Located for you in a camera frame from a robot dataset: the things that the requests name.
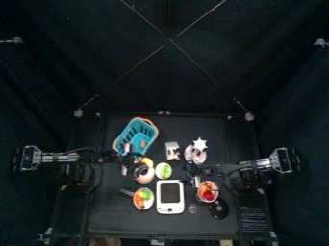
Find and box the red fruit plate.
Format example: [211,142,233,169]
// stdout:
[195,180,221,204]

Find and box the beige toy pan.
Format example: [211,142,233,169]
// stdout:
[118,186,155,211]

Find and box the orange toy food piece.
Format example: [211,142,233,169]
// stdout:
[134,193,146,209]

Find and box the green toy vegetable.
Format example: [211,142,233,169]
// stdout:
[158,164,171,179]

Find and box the black round disc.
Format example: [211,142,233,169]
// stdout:
[207,198,230,221]

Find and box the white toy knife block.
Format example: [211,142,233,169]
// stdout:
[164,140,180,161]

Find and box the yellow toy banana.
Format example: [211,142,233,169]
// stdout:
[140,156,155,169]

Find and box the white star-shaped dish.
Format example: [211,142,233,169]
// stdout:
[182,136,210,165]

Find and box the printed label sheet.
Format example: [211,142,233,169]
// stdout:
[239,206,269,235]

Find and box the teal toy basket, orange rim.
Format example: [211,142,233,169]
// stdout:
[111,116,160,158]

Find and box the red toy food piece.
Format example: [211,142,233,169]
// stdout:
[199,188,215,202]

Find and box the white toy kitchen scale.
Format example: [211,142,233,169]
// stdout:
[154,179,186,215]

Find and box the small white plate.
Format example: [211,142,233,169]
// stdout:
[154,161,174,180]

